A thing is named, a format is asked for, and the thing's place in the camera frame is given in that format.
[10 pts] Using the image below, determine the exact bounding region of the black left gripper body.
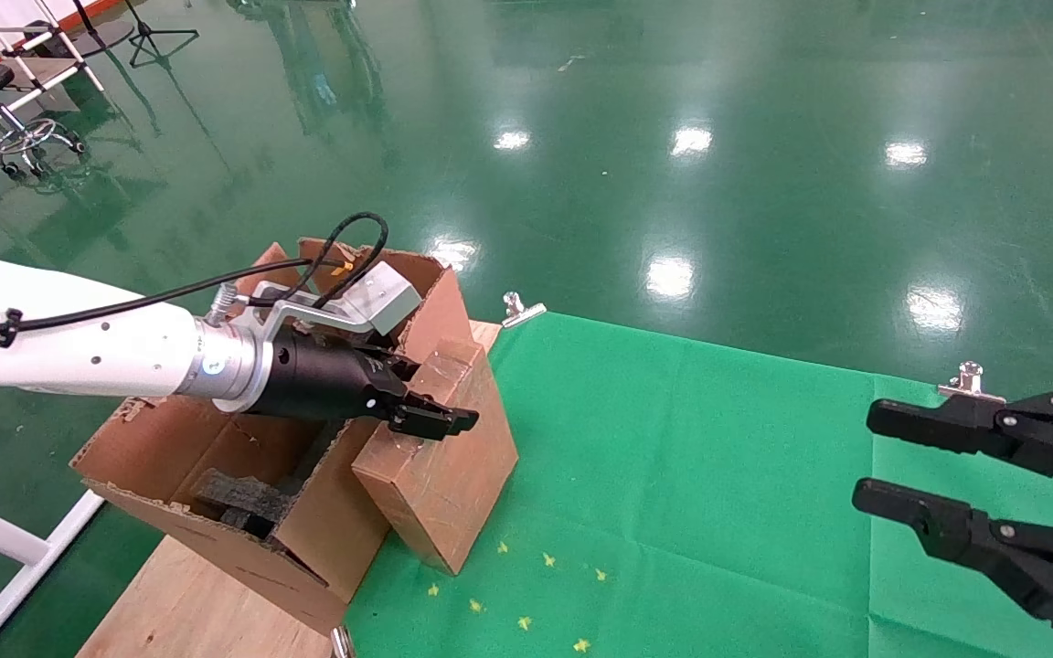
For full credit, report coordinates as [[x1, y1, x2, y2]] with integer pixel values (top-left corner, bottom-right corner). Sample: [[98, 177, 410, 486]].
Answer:
[[252, 327, 410, 423]]

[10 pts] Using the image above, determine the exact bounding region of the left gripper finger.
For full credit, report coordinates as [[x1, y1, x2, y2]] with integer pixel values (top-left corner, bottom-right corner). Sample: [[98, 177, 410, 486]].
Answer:
[[387, 388, 480, 442], [371, 352, 422, 385]]

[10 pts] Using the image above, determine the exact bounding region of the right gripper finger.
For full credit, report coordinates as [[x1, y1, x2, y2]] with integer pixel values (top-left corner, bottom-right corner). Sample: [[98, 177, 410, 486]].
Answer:
[[852, 477, 1053, 654], [867, 391, 1053, 499]]

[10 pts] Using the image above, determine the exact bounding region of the small cardboard box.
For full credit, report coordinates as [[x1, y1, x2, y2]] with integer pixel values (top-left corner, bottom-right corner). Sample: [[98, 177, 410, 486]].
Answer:
[[351, 338, 520, 577]]

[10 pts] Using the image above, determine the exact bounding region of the large open cardboard carton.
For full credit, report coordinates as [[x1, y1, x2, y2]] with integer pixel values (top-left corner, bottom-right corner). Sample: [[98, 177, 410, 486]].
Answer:
[[69, 238, 477, 638]]

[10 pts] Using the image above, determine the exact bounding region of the black foam block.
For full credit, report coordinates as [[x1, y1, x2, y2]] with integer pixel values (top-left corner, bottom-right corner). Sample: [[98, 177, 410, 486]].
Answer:
[[193, 468, 294, 540]]

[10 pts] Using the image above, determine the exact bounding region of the green cloth mat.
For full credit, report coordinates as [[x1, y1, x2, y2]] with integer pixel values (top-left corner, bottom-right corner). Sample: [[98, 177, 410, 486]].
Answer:
[[344, 313, 1053, 658]]

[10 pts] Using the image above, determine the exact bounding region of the black tripod microphone stand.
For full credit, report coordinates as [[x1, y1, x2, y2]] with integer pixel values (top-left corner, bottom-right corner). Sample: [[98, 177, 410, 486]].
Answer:
[[69, 0, 200, 69]]

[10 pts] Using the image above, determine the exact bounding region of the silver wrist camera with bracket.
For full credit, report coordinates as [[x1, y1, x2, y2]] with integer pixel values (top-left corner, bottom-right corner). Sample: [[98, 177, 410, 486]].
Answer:
[[248, 262, 424, 337]]

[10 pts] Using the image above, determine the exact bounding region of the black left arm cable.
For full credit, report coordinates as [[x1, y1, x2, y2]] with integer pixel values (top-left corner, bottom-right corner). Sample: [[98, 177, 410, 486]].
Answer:
[[0, 212, 390, 348]]

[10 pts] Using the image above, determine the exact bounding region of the white tube frame table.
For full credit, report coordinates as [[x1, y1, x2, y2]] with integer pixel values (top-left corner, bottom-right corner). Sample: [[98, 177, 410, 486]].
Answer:
[[0, 0, 107, 186]]

